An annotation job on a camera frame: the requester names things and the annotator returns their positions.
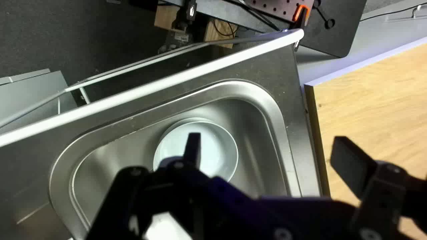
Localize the white round plate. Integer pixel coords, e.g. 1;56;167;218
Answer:
152;118;240;184

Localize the white metal rail frame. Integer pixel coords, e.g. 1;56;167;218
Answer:
0;26;307;149

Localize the black clamp stand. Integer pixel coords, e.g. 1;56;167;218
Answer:
157;0;200;56

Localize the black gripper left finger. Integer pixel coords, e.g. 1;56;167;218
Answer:
88;132;216;240

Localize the wooden block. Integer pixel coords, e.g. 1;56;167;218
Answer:
153;2;239;49

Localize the thin black cable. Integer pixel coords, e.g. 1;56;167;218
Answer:
359;1;427;22

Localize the stainless steel sink counter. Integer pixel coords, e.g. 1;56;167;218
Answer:
0;41;331;240

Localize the orange clip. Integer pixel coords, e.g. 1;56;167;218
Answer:
291;2;312;24

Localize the grey flat panel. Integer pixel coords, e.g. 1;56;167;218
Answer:
0;66;80;133

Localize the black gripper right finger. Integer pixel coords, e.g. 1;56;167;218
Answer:
330;134;427;240

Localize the black perforated panel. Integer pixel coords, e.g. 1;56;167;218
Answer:
224;0;368;58

